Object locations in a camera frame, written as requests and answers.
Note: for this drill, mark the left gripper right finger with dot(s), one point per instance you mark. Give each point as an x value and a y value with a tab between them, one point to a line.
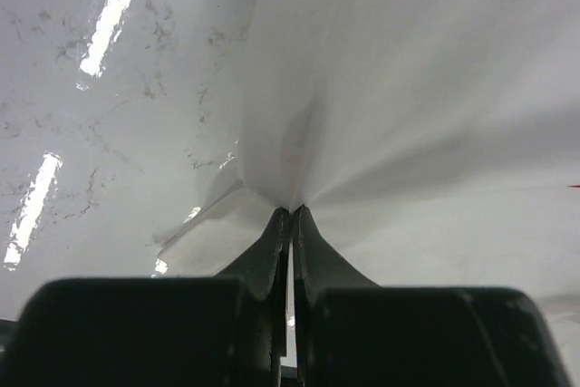
352	332

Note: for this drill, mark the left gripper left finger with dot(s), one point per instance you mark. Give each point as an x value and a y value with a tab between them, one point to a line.
224	330

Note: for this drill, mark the white t shirt red print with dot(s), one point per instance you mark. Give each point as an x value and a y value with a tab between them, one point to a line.
436	142

